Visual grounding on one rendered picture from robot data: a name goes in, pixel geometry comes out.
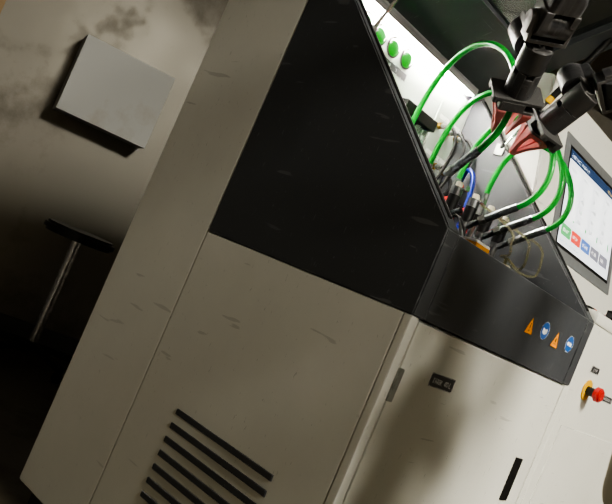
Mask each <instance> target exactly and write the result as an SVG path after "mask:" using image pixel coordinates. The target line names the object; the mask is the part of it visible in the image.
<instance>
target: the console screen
mask: <svg viewBox="0 0 612 504"><path fill-rule="evenodd" d="M563 160H564V161H565V163H566V165H567V166H568V169H569V171H570V173H571V176H572V180H573V185H574V202H573V206H572V210H571V212H570V214H569V216H568V217H567V219H566V220H565V221H564V222H563V223H562V224H561V225H560V226H559V227H557V228H556V229H554V230H552V231H551V234H552V236H553V238H554V240H555V242H556V244H557V246H558V248H559V250H560V252H561V254H562V256H563V258H564V261H565V263H566V265H567V266H569V267H570V268H571V269H573V270H574V271H575V272H577V273H578V274H579V275H581V276H582V277H583V278H585V279H586V280H587V281H589V282H590V283H591V284H593V285H594V286H595V287H597V288H598V289H599V290H601V291H602V292H603V293H605V294H606V295H608V293H609V286H610V280H611V273H612V177H611V176H610V175H609V174H608V173H607V172H606V171H605V170H604V169H603V167H602V166H601V165H600V164H599V163H598V162H597V161H596V160H595V159H594V158H593V157H592V156H591V154H590V153H589V152H588V151H587V150H586V149H585V148H584V147H583V146H582V145H581V144H580V142H579V141H578V140H577V139H576V138H575V137H574V136H573V135H572V134H571V133H570V132H569V131H568V132H567V138H566V144H565V150H564V156H563ZM567 200H568V187H567V182H566V178H565V186H564V190H563V193H562V196H561V198H560V200H559V202H558V204H557V205H556V206H555V211H554V217H553V223H554V222H555V221H557V220H558V219H559V218H560V217H561V215H562V214H563V212H564V210H565V208H566V205H567ZM553 223H552V224H553Z"/></svg>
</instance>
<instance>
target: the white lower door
mask: <svg viewBox="0 0 612 504"><path fill-rule="evenodd" d="M562 388H563V386H562V385H560V384H558V383H555V382H553V381H551V380H549V379H547V378H544V377H542V376H540V375H538V374H536V373H533V372H531V371H529V370H527V369H524V368H522V367H520V366H518V365H516V364H513V363H511V362H509V361H507V360H504V359H502V358H500V357H498V356H496V355H493V354H491V353H489V352H487V351H485V350H482V349H480V348H478V347H476V346H473V345H471V344H469V343H467V342H465V341H462V340H460V339H458V338H456V337H453V336H451V335H449V334H447V333H445V332H442V331H440V330H438V329H436V328H434V327H431V326H429V325H427V324H425V323H422V322H420V321H418V323H417V326H416V328H415V330H414V333H413V335H412V337H411V340H410V342H409V345H408V347H407V349H406V352H405V354H404V356H403V359H402V361H401V364H400V366H399V368H398V371H397V373H396V375H395V378H394V380H393V383H392V385H391V387H390V390H389V392H388V394H387V397H386V399H385V402H384V404H383V406H382V409H381V411H380V414H379V416H378V418H377V421H376V423H375V425H374V428H373V430H372V433H371V435H370V437H369V440H368V442H367V444H366V447H365V449H364V452H363V454H362V456H361V459H360V461H359V463H358V466H357V468H356V471H355V473H354V475H353V478H352V480H351V482H350V485H349V487H348V490H347V492H346V494H345V497H344V499H343V501H342V504H515V502H516V500H517V497H518V495H519V492H520V490H521V487H522V485H523V483H524V480H525V478H526V475H527V473H528V470H529V468H530V466H531V463H532V461H533V458H534V456H535V453H536V451H537V449H538V446H539V444H540V441H541V439H542V436H543V434H544V432H545V429H546V427H547V424H548V422H549V419H550V417H551V415H552V412H553V410H554V407H555V405H556V402H557V400H558V398H559V395H560V393H561V390H562Z"/></svg>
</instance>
